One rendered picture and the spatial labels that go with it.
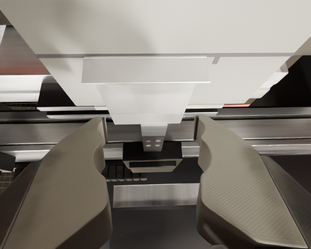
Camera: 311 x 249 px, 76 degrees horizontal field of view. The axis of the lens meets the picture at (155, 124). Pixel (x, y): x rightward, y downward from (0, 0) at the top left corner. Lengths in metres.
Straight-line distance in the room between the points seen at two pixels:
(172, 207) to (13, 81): 0.21
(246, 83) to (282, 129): 0.38
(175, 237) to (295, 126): 0.45
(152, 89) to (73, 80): 0.07
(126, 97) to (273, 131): 0.42
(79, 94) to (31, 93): 0.10
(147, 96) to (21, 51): 0.15
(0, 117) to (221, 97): 0.51
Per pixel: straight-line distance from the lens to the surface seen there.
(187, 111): 0.24
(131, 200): 0.21
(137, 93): 0.19
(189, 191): 0.21
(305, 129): 0.60
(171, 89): 0.18
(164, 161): 0.41
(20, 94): 0.29
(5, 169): 0.58
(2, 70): 0.27
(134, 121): 0.25
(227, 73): 0.18
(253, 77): 0.19
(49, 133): 0.52
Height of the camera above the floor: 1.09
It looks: 20 degrees down
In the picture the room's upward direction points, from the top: 178 degrees clockwise
